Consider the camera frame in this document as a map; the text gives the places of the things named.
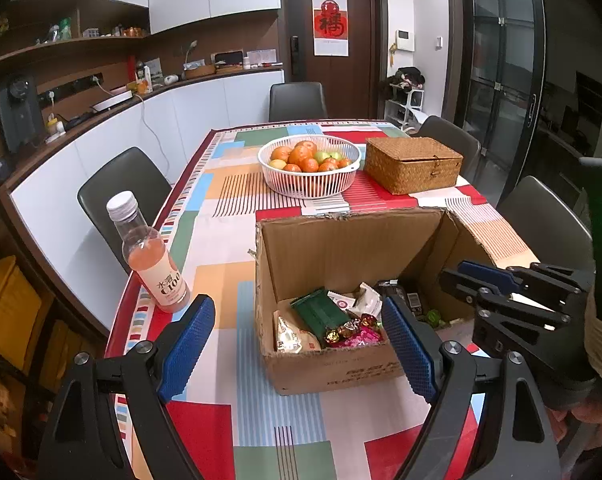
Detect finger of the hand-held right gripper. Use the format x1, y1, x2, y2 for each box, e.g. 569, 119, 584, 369
440, 267, 570, 332
457, 259, 582, 307

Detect red and white door poster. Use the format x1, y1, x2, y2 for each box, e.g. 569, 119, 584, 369
313, 0, 350, 57

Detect wooden wall shelf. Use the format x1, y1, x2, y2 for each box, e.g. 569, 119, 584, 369
0, 0, 149, 71

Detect pink drink bottle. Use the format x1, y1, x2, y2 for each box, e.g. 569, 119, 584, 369
106, 191, 190, 315

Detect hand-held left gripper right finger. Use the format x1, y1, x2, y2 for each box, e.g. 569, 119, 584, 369
380, 295, 564, 480

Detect black framed glass door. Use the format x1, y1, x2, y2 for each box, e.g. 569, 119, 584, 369
461, 0, 546, 173

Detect dark chocolate bar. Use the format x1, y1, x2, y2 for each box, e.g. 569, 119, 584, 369
378, 280, 425, 319

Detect black countertop appliance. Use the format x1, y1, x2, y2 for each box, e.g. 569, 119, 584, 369
0, 72, 46, 154

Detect dark green snack packet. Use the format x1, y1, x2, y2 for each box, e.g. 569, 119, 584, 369
290, 287, 350, 349

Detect cluster of foil wrapped candies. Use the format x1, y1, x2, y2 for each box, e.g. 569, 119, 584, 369
323, 314, 382, 346

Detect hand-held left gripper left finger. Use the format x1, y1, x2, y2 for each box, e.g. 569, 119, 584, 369
36, 293, 218, 480

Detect white lower cabinets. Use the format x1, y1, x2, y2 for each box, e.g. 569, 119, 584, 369
8, 70, 286, 331

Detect white snack packet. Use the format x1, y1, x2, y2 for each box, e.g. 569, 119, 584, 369
356, 282, 384, 319

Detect dark wooden door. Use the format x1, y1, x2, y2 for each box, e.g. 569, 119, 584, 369
280, 0, 384, 122

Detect pile of oranges and apples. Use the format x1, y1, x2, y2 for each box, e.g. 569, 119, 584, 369
268, 141, 354, 173

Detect grey dining chair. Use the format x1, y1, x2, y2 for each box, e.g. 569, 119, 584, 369
416, 115, 482, 183
77, 147, 174, 274
496, 176, 595, 272
269, 81, 328, 122

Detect woven lidded basket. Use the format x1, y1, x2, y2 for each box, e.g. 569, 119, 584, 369
364, 136, 464, 196

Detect white rack with clothes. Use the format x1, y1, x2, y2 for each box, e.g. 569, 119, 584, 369
385, 66, 426, 127

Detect brown cardboard box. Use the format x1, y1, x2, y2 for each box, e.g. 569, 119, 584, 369
253, 207, 499, 396

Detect gold snack packet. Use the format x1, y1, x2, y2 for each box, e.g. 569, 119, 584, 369
273, 310, 322, 357

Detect pink candy packet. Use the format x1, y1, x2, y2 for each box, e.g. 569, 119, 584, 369
338, 327, 388, 349

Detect colourful patchwork tablecloth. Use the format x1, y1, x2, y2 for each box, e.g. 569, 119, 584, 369
103, 119, 542, 480

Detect person's right hand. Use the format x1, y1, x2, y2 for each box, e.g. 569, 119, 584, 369
550, 404, 602, 442

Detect small white red packet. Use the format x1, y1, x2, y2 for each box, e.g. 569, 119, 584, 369
328, 290, 356, 312

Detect woven counter tray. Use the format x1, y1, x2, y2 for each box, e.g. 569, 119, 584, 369
183, 62, 216, 80

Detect white fruit basket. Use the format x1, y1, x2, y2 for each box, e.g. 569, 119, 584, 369
257, 135, 362, 199

